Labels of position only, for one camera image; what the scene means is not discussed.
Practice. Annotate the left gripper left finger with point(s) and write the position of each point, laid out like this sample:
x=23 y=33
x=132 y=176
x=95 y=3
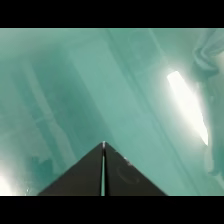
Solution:
x=81 y=176

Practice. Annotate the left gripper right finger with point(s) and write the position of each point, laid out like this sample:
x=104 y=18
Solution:
x=128 y=176

